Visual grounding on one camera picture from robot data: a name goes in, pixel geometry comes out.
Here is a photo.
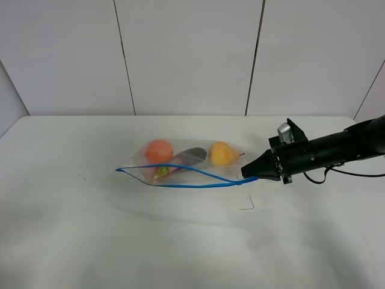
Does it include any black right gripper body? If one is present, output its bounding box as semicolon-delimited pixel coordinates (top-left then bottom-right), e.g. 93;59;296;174
269;118;309;184

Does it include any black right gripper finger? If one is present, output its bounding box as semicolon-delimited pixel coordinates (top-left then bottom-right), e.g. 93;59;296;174
241;149;279;178
257;174;281;181

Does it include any clear zip bag blue seal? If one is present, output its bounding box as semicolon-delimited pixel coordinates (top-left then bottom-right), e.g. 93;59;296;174
116;138;258;188

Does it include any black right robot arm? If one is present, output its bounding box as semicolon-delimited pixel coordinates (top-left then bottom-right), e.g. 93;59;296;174
241;116;384;184

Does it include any yellow pear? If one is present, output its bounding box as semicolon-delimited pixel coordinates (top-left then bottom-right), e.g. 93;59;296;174
209;141;244;166

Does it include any purple eggplant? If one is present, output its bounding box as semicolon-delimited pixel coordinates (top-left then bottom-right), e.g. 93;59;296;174
154;147;208;179

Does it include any orange fruit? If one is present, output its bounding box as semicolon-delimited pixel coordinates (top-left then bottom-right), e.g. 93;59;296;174
144;139;173;164

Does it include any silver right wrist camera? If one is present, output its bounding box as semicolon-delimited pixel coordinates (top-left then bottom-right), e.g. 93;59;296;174
277;122;294;144

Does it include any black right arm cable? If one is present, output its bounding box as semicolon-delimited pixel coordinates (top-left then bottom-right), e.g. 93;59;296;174
303;162;385;184

